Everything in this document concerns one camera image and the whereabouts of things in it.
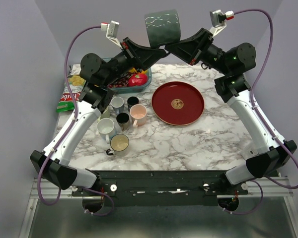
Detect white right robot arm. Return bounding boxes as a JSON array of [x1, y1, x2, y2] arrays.
[[165, 26, 297, 194]]

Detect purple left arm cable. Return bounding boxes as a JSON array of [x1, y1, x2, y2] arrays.
[[37, 25, 115, 216]]

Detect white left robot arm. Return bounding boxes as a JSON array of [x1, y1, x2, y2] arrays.
[[30, 38, 167, 196]]

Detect pink mug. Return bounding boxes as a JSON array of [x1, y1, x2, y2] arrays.
[[130, 104, 147, 128]]

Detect red round tray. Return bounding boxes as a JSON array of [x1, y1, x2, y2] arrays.
[[151, 81, 205, 126]]

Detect white blue mug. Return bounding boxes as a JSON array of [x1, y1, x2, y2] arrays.
[[97, 118, 118, 144]]

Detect beige mug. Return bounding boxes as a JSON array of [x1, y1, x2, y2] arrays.
[[106, 134, 130, 157]]

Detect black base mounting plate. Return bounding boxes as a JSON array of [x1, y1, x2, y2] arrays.
[[72, 167, 254, 207]]

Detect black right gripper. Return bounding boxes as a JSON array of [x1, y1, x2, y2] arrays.
[[164, 28, 230, 75]]

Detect white box with knob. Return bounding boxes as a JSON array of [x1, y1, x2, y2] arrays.
[[240, 145, 258, 160]]

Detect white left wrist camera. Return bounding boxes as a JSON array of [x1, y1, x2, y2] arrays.
[[100, 20, 122, 49]]

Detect brown small mug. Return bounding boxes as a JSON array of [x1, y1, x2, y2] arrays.
[[116, 112, 130, 131]]

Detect dark purple grapes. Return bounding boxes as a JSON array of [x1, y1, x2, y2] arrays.
[[108, 74, 131, 88]]

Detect dark blue mug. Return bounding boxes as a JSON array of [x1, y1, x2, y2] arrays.
[[127, 96, 139, 111]]

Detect yellow lemon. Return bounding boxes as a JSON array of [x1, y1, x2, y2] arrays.
[[129, 68, 148, 74]]

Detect sage green mug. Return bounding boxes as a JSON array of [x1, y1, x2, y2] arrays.
[[99, 107, 111, 120]]

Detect green chips bag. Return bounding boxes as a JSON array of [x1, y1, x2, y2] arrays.
[[56, 75, 85, 113]]

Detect red apple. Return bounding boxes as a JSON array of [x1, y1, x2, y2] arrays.
[[128, 74, 148, 87]]

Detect light blue textured mug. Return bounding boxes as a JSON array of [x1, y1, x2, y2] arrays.
[[110, 96, 124, 115]]

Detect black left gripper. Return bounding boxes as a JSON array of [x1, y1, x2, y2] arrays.
[[101, 37, 166, 87]]

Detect dark grey mug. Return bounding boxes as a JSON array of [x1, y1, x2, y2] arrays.
[[145, 9, 181, 48]]

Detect teal plastic fruit container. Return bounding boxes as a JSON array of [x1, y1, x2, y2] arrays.
[[107, 68, 152, 94]]

